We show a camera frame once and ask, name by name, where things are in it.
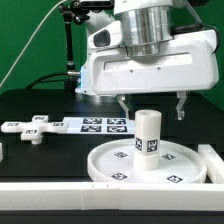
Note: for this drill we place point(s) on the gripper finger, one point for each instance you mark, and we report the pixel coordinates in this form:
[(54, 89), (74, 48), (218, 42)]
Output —
[(182, 97), (126, 106)]

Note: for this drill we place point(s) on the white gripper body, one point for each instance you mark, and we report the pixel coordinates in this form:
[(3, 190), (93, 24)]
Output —
[(184, 63)]

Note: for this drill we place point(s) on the white round table top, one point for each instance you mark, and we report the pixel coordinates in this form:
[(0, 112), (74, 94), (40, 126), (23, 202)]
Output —
[(118, 161)]

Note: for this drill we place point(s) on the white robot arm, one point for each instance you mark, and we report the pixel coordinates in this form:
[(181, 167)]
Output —
[(146, 46)]

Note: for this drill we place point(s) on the white marker sheet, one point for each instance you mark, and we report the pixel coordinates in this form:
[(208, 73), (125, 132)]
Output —
[(98, 125)]

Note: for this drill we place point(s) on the white cross-shaped table base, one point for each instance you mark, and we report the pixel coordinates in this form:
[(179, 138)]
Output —
[(32, 131)]

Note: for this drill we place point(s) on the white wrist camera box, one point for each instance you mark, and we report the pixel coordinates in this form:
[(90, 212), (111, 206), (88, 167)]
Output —
[(110, 36)]

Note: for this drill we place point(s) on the white right fence rail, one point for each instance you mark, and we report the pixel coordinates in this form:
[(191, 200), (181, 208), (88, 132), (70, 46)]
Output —
[(215, 164)]

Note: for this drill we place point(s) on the white fence rail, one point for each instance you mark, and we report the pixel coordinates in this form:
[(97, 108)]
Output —
[(215, 164), (110, 196)]

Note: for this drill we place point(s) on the white front fence rail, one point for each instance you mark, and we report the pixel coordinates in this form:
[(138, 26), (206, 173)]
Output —
[(110, 196)]

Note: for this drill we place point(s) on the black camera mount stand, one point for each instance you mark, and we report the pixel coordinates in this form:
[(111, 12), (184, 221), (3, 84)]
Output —
[(71, 40)]

